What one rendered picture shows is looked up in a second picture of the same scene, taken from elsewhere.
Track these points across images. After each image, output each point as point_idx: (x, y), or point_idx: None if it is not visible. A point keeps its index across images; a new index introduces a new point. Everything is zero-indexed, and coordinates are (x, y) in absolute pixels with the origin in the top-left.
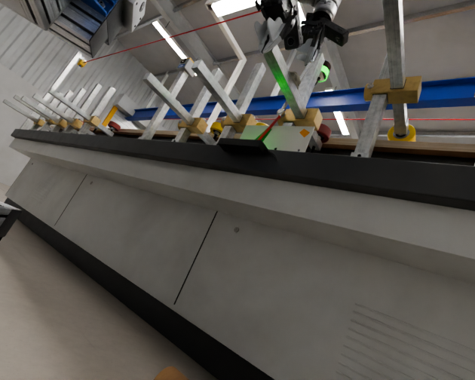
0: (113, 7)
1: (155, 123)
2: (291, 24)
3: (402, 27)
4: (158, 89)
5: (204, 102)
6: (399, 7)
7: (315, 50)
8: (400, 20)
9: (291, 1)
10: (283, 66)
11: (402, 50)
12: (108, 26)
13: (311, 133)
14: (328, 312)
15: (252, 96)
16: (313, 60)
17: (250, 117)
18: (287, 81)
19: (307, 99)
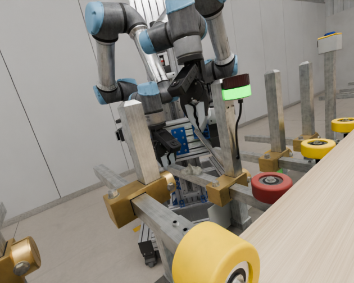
0: (209, 131)
1: (327, 123)
2: (156, 159)
3: (101, 176)
4: (254, 141)
5: (307, 110)
6: (98, 177)
7: (196, 109)
8: (100, 178)
9: (152, 145)
10: (176, 173)
11: (107, 183)
12: (216, 136)
13: (209, 215)
14: None
15: (276, 119)
16: (194, 129)
17: (259, 161)
18: (184, 178)
19: (228, 154)
